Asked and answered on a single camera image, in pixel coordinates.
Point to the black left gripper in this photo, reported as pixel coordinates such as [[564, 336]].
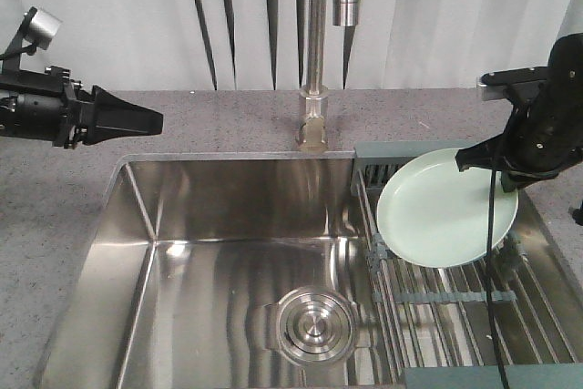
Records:
[[54, 108]]

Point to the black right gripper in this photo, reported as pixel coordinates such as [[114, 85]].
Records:
[[549, 139]]

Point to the light green round plate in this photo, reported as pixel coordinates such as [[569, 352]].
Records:
[[433, 215]]

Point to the green metal dish drying rack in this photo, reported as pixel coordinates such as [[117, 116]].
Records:
[[457, 328]]

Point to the white pleated curtain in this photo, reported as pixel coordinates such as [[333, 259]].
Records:
[[262, 44]]

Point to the stainless steel sink basin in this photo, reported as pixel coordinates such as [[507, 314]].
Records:
[[189, 251]]

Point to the round steel sink drain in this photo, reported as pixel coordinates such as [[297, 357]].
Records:
[[311, 325]]

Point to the chrome kitchen faucet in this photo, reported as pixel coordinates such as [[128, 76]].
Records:
[[313, 94]]

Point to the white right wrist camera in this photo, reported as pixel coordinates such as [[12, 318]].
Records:
[[525, 81]]

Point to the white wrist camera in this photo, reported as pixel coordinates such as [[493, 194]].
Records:
[[525, 81], [40, 27]]

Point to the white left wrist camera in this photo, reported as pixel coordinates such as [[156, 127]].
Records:
[[40, 27]]

